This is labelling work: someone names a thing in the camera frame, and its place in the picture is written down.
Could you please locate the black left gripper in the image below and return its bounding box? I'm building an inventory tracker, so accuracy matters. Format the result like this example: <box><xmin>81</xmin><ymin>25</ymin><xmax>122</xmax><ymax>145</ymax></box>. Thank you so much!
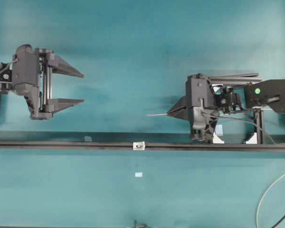
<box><xmin>12</xmin><ymin>44</ymin><xmax>85</xmax><ymax>119</ymax></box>

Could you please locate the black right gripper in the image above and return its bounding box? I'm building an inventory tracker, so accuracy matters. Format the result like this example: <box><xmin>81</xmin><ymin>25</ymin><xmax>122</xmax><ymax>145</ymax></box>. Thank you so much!
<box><xmin>168</xmin><ymin>74</ymin><xmax>218</xmax><ymax>143</ymax></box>

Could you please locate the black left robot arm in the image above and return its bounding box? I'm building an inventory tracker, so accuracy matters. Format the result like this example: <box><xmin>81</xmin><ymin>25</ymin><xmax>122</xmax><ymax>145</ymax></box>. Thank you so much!
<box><xmin>0</xmin><ymin>44</ymin><xmax>84</xmax><ymax>120</ymax></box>

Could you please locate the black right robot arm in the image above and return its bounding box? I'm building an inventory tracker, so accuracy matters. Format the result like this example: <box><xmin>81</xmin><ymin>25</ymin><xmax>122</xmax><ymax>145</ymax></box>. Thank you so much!
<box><xmin>167</xmin><ymin>73</ymin><xmax>285</xmax><ymax>144</ymax></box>

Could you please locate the silver metal fitting block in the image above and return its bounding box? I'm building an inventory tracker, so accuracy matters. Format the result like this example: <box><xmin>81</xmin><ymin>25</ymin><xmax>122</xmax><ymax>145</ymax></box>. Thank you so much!
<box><xmin>133</xmin><ymin>142</ymin><xmax>145</xmax><ymax>151</ymax></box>

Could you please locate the small white label tag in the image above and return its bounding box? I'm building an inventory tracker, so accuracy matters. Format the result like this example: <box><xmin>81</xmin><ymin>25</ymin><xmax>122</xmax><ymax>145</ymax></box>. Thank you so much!
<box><xmin>134</xmin><ymin>172</ymin><xmax>143</xmax><ymax>178</ymax></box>

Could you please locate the black aluminium frame stand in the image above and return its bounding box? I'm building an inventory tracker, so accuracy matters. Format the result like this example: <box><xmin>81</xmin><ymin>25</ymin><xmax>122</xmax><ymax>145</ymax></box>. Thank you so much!
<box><xmin>209</xmin><ymin>73</ymin><xmax>266</xmax><ymax>144</ymax></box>

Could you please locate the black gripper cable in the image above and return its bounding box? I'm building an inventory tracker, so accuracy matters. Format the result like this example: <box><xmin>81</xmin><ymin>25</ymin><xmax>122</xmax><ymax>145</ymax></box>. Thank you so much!
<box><xmin>203</xmin><ymin>111</ymin><xmax>276</xmax><ymax>144</ymax></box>

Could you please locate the long black aluminium rail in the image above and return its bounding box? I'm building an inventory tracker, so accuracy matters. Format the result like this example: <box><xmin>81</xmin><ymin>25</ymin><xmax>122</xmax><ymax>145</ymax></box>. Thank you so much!
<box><xmin>0</xmin><ymin>141</ymin><xmax>285</xmax><ymax>152</ymax></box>

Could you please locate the black cable lower right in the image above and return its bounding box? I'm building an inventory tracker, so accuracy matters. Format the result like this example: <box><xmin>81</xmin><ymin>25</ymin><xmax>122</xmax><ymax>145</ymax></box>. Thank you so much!
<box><xmin>273</xmin><ymin>206</ymin><xmax>285</xmax><ymax>228</ymax></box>

